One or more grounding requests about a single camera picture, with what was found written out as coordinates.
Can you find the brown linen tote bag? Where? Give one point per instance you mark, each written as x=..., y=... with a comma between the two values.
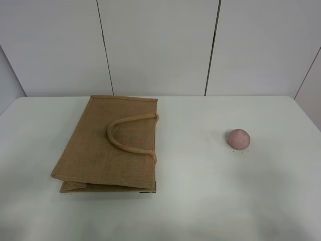
x=112, y=148

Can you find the pink peach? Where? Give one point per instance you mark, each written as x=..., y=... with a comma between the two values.
x=238, y=139

